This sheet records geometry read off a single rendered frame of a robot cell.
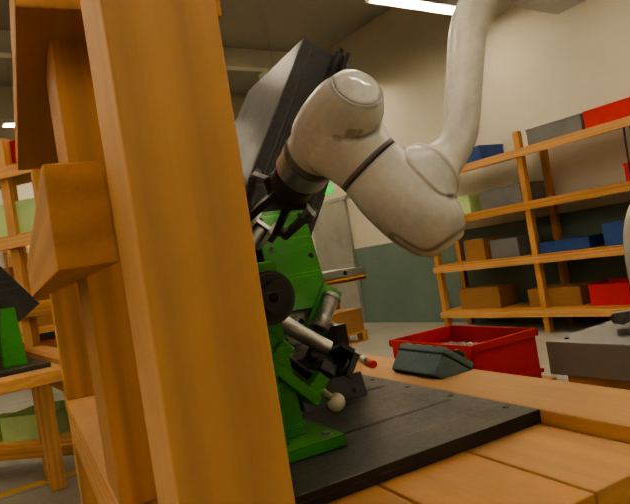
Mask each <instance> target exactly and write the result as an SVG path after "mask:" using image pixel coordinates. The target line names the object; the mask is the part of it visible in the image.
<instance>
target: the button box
mask: <svg viewBox="0 0 630 504"><path fill-rule="evenodd" d="M399 348H400V349H398V350H399V351H398V353H397V355H396V358H395V361H394V364H393V366H392V369H393V370H395V371H397V372H401V373H407V374H413V375H419V376H425V377H431V378H437V379H444V378H447V377H450V376H454V375H457V374H461V373H464V372H467V371H470V370H472V368H473V365H474V363H473V362H472V361H470V360H468V359H466V358H465V357H464V356H462V355H460V354H457V353H455V352H453V351H451V350H449V349H448V348H446V347H442V346H437V347H436V346H431V345H426V346H425V345H421V344H416V345H414V344H410V343H406V344H405V343H401V344H400V347H399Z"/></svg>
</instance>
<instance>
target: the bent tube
mask: <svg viewBox="0 0 630 504"><path fill-rule="evenodd" d="M270 228H271V227H270V226H268V225H267V224H265V223H264V222H262V221H261V220H260V219H258V220H257V221H256V223H255V224H254V226H253V227H252V233H253V240H254V246H255V250H256V249H257V247H258V246H259V244H260V243H261V241H262V240H263V238H264V237H265V235H266V234H267V232H268V231H269V229H270ZM282 324H283V329H284V333H285V334H287V335H288V336H290V337H292V338H294V339H296V340H297V341H299V342H301V343H303V344H305V345H306V346H308V347H310V348H312V349H314V350H315V351H317V352H319V353H321V354H323V355H324V356H326V355H327V354H328V353H329V351H330V350H331V348H332V345H333V342H332V341H331V340H329V339H327V338H325V337H324V336H322V335H320V334H318V333H316V332H315V331H313V330H311V329H309V328H307V327H306V326H304V325H302V324H300V323H299V322H297V321H295V320H293V319H291V318H290V317H288V318H287V319H286V320H284V321H283V322H282Z"/></svg>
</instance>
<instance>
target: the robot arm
mask: <svg viewBox="0 0 630 504"><path fill-rule="evenodd" d="M523 1H525V0H459V1H458V3H457V5H456V7H455V9H454V12H453V15H452V18H451V21H450V26H449V32H448V41H447V63H446V89H445V113H444V123H443V128H442V131H441V133H440V135H439V137H438V138H437V139H436V140H435V141H434V142H433V143H431V144H426V143H421V142H417V143H413V144H411V145H409V146H406V147H403V148H401V147H400V146H399V145H398V144H397V143H396V142H395V141H394V140H393V139H392V138H391V136H390V135H389V133H388V132H387V130H386V128H385V126H384V124H383V122H382V119H383V116H384V95H383V91H382V88H381V87H380V85H379V84H378V82H377V81H376V80H375V79H374V78H372V77H371V76H370V75H368V74H366V73H364V72H362V71H359V70H356V69H344V70H341V71H339V72H337V73H336V74H334V75H333V76H331V77H330V78H328V79H326V80H325V81H323V82H322V83H321V84H320V85H319V86H318V87H317V88H316V89H315V90H314V91H313V92H312V94H311V95H310V96H309V97H308V99H307V100H306V101H305V103H304V104H303V106H302V107H301V109H300V111H299V113H298V114H297V116H296V118H295V120H294V123H293V125H292V129H291V135H290V136H289V137H288V139H287V141H286V143H285V145H284V147H283V148H282V151H281V153H280V156H279V157H278V159H277V161H276V168H275V169H274V171H273V172H272V173H269V174H268V175H264V174H262V172H261V170H260V169H258V168H257V169H255V171H254V172H253V173H252V175H251V176H250V177H249V189H248V191H247V194H246V196H247V202H248V208H249V214H250V221H251V227H253V226H254V224H255V223H256V221H257V220H258V218H259V217H260V216H261V214H262V213H261V212H262V211H263V210H264V209H265V208H266V207H267V206H269V205H270V204H271V203H274V204H276V205H278V206H279V207H280V208H281V212H280V215H279V218H278V220H277V222H274V224H273V225H272V226H271V228H270V229H269V231H268V232H267V234H266V235H265V237H264V238H263V240H262V241H261V243H260V244H259V246H258V247H257V251H260V250H261V248H262V247H263V246H264V244H265V243H266V241H269V242H270V243H273V242H274V240H275V239H276V238H277V237H278V236H282V239H283V240H288V239H289V238H290V237H291V236H292V235H293V234H294V233H295V232H297V231H298V230H299V229H300V228H301V227H302V226H303V225H304V224H307V223H311V222H313V220H314V219H315V217H316V215H317V214H318V212H319V211H318V210H317V209H316V208H311V206H310V205H309V202H310V197H311V196H312V195H313V194H314V193H317V192H319V191H320V190H322V189H323V188H324V187H325V185H326V184H327V183H328V181H329V180H331V181H332V182H334V183H335V184H337V185H338V186H339V187H340V188H341V189H342V190H343V191H345V193H346V194H347V195H348V196H349V197H350V198H351V199H352V201H353V202H354V204H355V205H356V207H357V208H358V209H359V210H360V211H361V213H362V214H363V215H364V216H365V217H366V218H367V219H368V220H369V221H370V222H371V223H372V224H373V225H374V226H375V227H376V228H377V229H378V230H379V231H380V232H382V233H383V234H384V235H385V236H386V237H387V238H389V239H390V240H391V241H392V242H394V243H395V244H396V245H398V246H399V247H401V248H402V249H404V250H405V251H407V252H409V253H411V254H413V255H416V256H418V257H428V258H432V257H435V256H437V255H438V254H440V253H441V252H442V251H444V250H445V249H447V248H448V247H450V246H451V245H452V244H454V243H455V242H456V241H458V240H459V239H460V238H462V237H463V235H464V228H465V226H466V222H465V215H464V211H463V208H462V206H461V205H460V204H459V202H458V201H457V194H458V193H459V191H460V188H461V181H460V177H459V173H460V172H461V170H462V169H463V167H464V165H465V164H466V162H467V160H468V159H469V157H470V155H471V153H472V151H473V148H474V146H475V143H476V140H477V136H478V131H479V124H480V115H481V101H482V86H483V72H484V57H485V43H486V36H487V31H488V27H489V25H490V23H491V21H492V20H493V19H494V18H495V17H496V16H497V15H499V14H500V13H502V12H504V11H506V10H507V9H509V8H511V7H513V6H515V5H517V4H519V3H521V2H523ZM263 183H264V184H265V188H266V191H267V195H266V196H265V197H264V198H263V199H262V200H261V201H259V202H258V203H257V204H256V205H255V206H253V204H252V203H253V201H254V198H255V196H256V194H257V191H258V189H259V187H260V186H261V185H262V184H263ZM294 210H303V212H302V214H301V215H300V216H299V217H298V218H297V219H296V220H295V221H294V222H293V223H291V224H290V225H289V226H288V227H287V228H286V227H284V225H285V223H286V221H287V218H288V216H289V214H290V211H294ZM623 246H624V256H625V263H626V269H627V275H628V279H629V284H630V205H629V207H628V210H627V213H626V217H625V221H624V228H623ZM611 320H612V322H613V324H620V325H622V326H619V327H618V328H617V332H618V335H630V309H629V310H623V311H617V312H613V313H612V315H611Z"/></svg>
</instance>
